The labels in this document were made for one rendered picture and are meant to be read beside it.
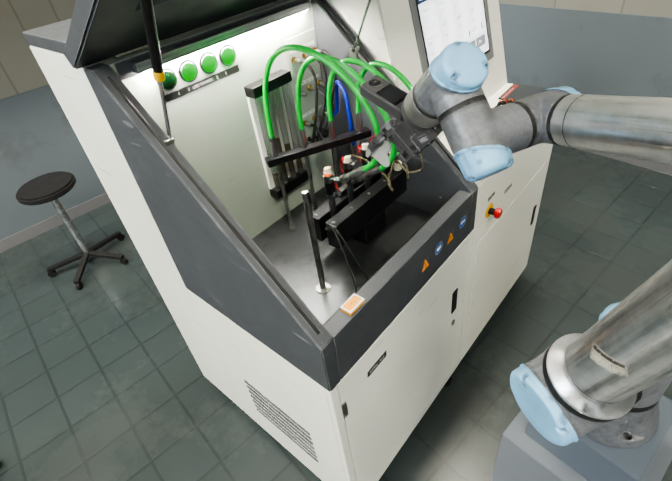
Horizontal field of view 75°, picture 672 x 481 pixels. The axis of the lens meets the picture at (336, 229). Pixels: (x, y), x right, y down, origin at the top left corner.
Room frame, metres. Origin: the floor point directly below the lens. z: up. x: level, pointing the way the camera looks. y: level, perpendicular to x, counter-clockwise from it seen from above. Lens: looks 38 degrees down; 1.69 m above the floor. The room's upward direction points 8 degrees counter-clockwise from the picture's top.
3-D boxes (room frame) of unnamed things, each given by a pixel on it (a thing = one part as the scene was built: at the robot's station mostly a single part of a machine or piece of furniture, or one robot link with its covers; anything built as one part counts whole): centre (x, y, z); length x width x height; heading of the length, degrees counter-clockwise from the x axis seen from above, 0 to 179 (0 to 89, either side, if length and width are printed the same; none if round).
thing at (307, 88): (1.34, 0.01, 1.20); 0.13 x 0.03 x 0.31; 135
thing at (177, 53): (1.17, 0.19, 1.43); 0.54 x 0.03 x 0.02; 135
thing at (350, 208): (1.06, -0.09, 0.91); 0.34 x 0.10 x 0.15; 135
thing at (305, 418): (1.00, 0.02, 0.39); 0.70 x 0.58 x 0.79; 135
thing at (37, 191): (2.19, 1.56, 0.29); 0.49 x 0.47 x 0.58; 128
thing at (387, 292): (0.81, -0.17, 0.87); 0.62 x 0.04 x 0.16; 135
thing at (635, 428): (0.38, -0.44, 0.95); 0.15 x 0.15 x 0.10
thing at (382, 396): (0.80, -0.18, 0.44); 0.65 x 0.02 x 0.68; 135
